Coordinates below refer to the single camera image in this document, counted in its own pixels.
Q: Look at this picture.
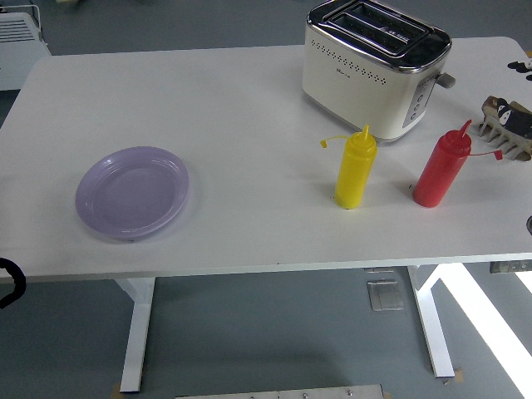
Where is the yellow squeeze bottle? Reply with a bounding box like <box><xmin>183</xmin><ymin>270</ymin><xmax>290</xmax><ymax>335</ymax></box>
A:
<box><xmin>319</xmin><ymin>124</ymin><xmax>378</xmax><ymax>209</ymax></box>

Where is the white table leg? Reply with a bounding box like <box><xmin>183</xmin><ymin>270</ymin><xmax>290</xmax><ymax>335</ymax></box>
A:
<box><xmin>406</xmin><ymin>265</ymin><xmax>455</xmax><ymax>379</ymax></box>
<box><xmin>115</xmin><ymin>277</ymin><xmax>157</xmax><ymax>394</ymax></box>

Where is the silver metal toast rack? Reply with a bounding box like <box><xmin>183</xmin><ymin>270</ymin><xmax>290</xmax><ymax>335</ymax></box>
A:
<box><xmin>476</xmin><ymin>119</ymin><xmax>532</xmax><ymax>163</ymax></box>

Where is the purple round plate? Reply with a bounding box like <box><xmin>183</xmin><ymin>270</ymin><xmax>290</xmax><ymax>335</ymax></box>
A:
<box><xmin>74</xmin><ymin>145</ymin><xmax>191</xmax><ymax>241</ymax></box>

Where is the white slatted cart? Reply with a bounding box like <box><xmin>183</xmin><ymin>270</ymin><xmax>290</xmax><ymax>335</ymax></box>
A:
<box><xmin>0</xmin><ymin>3</ymin><xmax>53</xmax><ymax>92</ymax></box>

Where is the grey table control panel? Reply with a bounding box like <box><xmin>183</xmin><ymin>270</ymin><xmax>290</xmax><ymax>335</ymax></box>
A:
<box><xmin>489</xmin><ymin>260</ymin><xmax>532</xmax><ymax>275</ymax></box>

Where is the red squeeze bottle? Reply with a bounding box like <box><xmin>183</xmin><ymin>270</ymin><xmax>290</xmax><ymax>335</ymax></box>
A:
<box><xmin>412</xmin><ymin>119</ymin><xmax>504</xmax><ymax>208</ymax></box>

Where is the brown bread slice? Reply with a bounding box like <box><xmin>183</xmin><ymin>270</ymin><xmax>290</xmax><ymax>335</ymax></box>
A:
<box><xmin>481</xmin><ymin>96</ymin><xmax>532</xmax><ymax>145</ymax></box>

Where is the brown floor tape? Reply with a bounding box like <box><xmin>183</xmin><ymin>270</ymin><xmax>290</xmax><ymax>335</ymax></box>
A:
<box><xmin>442</xmin><ymin>367</ymin><xmax>465</xmax><ymax>386</ymax></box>

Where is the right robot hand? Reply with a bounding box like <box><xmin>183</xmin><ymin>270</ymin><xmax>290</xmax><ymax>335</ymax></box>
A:
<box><xmin>496</xmin><ymin>57</ymin><xmax>532</xmax><ymax>139</ymax></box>

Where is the cream and chrome toaster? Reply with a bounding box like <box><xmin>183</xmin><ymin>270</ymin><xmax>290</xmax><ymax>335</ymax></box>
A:
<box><xmin>302</xmin><ymin>0</ymin><xmax>457</xmax><ymax>145</ymax></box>

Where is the metal floor outlet cover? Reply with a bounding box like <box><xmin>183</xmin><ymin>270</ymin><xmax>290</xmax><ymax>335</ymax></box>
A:
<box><xmin>366</xmin><ymin>280</ymin><xmax>404</xmax><ymax>312</ymax></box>

